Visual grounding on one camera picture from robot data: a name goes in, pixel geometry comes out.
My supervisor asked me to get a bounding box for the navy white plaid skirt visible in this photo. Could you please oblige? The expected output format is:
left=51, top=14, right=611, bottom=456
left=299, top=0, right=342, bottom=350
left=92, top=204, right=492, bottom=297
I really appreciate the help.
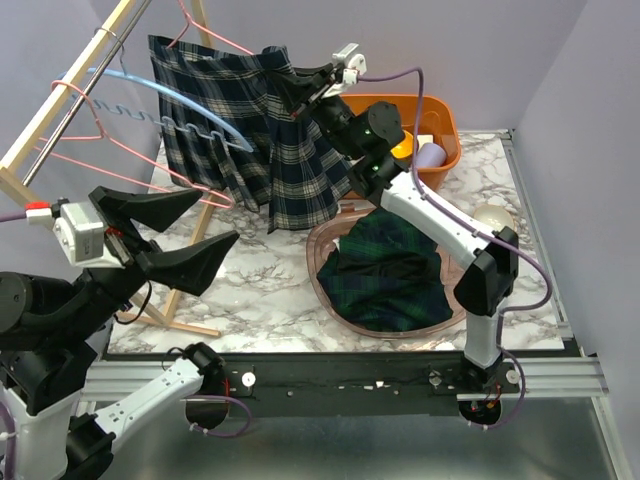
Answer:
left=148, top=35, right=350, bottom=231

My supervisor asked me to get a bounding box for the dark green plaid skirt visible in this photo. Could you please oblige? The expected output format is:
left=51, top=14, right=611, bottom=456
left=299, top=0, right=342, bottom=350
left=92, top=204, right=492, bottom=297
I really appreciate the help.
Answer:
left=316, top=209, right=453, bottom=333

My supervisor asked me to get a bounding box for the yellow bowl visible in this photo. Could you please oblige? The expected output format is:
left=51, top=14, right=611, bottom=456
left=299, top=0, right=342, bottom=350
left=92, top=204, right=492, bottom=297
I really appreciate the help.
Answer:
left=391, top=130, right=414, bottom=161

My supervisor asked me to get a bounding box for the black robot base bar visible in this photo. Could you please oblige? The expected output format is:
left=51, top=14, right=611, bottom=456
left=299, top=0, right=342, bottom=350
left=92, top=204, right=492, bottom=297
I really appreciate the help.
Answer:
left=164, top=349, right=521, bottom=419

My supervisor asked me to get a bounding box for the lavender plastic cup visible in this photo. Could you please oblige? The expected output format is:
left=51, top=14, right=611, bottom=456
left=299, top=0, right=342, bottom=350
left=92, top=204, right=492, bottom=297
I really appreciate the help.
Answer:
left=414, top=142, right=447, bottom=169

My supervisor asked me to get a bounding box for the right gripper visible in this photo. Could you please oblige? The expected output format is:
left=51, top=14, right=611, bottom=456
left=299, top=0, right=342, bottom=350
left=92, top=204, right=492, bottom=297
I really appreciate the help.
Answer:
left=263, top=62, right=363, bottom=162

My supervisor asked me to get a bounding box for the orange plastic tub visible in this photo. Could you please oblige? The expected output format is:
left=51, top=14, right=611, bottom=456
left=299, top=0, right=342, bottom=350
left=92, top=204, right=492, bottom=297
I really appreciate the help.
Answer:
left=342, top=94, right=462, bottom=191

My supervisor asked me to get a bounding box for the wooden clothes rack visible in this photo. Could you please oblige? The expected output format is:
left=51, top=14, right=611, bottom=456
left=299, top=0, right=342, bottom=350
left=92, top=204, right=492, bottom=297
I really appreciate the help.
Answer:
left=0, top=0, right=221, bottom=337

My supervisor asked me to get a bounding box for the light blue plastic hanger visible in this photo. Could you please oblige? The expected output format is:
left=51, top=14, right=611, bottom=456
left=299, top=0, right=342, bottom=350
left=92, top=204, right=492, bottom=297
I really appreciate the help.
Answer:
left=49, top=67, right=255, bottom=154

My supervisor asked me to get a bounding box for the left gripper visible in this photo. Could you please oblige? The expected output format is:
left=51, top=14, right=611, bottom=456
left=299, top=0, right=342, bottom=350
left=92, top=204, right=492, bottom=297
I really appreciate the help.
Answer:
left=62, top=184, right=241, bottom=338

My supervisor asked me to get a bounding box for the small white ceramic bowl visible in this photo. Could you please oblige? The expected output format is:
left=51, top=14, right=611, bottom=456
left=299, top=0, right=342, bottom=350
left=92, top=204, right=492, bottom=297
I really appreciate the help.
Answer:
left=473, top=204, right=517, bottom=232

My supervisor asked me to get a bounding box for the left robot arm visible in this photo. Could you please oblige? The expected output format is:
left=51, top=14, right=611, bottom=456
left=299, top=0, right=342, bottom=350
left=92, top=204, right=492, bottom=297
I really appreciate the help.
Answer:
left=1, top=187, right=238, bottom=479

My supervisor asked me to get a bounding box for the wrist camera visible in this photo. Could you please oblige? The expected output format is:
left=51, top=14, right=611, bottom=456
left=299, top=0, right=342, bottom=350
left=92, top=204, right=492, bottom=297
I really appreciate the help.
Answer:
left=326, top=43, right=367, bottom=97
left=53, top=201, right=124, bottom=269

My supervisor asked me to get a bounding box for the pink wire hanger with plaid skirt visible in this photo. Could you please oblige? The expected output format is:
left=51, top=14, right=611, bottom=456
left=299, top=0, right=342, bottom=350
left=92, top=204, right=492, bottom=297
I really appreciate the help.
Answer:
left=168, top=0, right=253, bottom=55

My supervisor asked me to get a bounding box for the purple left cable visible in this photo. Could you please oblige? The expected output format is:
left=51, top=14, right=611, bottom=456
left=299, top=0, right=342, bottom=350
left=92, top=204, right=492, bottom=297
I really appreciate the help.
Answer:
left=0, top=199, right=51, bottom=480

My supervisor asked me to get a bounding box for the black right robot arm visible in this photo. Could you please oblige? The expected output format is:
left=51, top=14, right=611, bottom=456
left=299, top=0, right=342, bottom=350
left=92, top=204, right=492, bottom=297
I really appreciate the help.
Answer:
left=267, top=63, right=520, bottom=392

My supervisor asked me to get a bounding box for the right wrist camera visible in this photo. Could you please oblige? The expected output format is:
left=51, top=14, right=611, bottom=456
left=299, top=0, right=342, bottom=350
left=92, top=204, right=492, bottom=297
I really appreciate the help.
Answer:
left=326, top=43, right=367, bottom=97

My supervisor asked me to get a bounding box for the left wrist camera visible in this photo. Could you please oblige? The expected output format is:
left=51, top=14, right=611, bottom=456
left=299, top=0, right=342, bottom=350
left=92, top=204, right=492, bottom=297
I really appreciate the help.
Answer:
left=53, top=201, right=124, bottom=269

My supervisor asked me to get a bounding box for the transparent pink plastic tray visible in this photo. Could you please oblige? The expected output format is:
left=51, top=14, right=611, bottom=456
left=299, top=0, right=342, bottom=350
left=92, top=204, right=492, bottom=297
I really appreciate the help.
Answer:
left=305, top=199, right=471, bottom=339

